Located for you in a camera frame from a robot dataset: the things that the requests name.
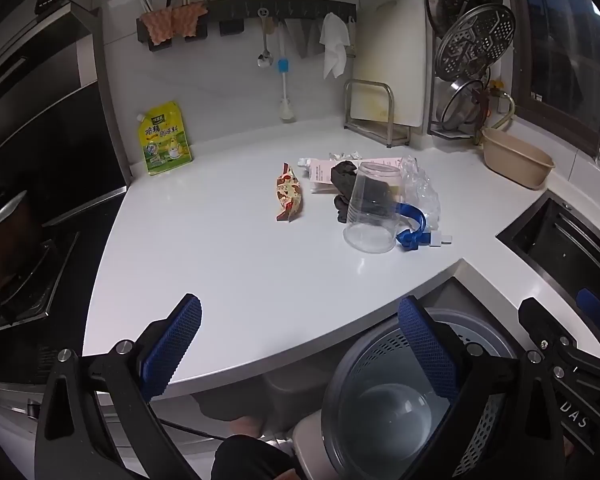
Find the white cloth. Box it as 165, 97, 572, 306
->
320, 12, 352, 80

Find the gas stove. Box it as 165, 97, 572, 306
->
0, 190, 81, 332

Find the black cable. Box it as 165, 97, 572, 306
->
154, 416, 227, 442

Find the yellow gas hose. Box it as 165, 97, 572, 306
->
487, 79, 517, 133

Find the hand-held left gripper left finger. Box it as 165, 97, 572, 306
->
34, 294, 202, 480

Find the black wall rack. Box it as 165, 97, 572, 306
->
136, 0, 357, 58

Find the clear plastic bag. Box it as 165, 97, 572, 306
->
399, 156, 441, 226

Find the white cutting board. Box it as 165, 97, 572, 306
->
352, 0, 428, 128

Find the hanging metal spoon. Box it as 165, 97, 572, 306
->
257, 17, 274, 68

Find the red yellow snack wrapper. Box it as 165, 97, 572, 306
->
271, 162, 306, 222

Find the beige plastic basin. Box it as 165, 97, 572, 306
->
481, 127, 556, 190

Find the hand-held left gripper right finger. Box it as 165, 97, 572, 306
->
397, 296, 571, 480

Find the black glove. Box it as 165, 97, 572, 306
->
330, 160, 403, 224

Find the metal cutting board rack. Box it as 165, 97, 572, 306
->
343, 79, 412, 148

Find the blue white bottle brush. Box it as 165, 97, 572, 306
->
277, 20, 297, 123

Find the pink flat packet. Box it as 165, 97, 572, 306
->
297, 156, 406, 196

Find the yellow green seasoning pouch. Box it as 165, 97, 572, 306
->
137, 101, 194, 177

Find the dark framed window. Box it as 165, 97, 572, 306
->
502, 0, 600, 158

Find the grey perforated waste bin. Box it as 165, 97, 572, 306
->
292, 307, 518, 480

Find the glass pot lid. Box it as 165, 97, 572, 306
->
439, 79, 491, 133

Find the perforated steel steamer plate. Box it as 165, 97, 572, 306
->
436, 4, 517, 81

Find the clear plastic cup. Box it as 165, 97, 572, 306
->
343, 161, 405, 255

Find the black kitchen sink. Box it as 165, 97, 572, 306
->
496, 190, 600, 333

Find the person's foot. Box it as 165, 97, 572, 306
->
229, 414, 262, 442

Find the person's dark trouser leg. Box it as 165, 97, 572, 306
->
211, 434, 306, 480

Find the black wire lid rack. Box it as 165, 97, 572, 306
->
426, 10, 506, 138

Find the blue lanyard with white clip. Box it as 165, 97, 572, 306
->
390, 201, 453, 252

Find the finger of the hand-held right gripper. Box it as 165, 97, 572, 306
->
577, 288, 600, 328
519, 297, 600, 381

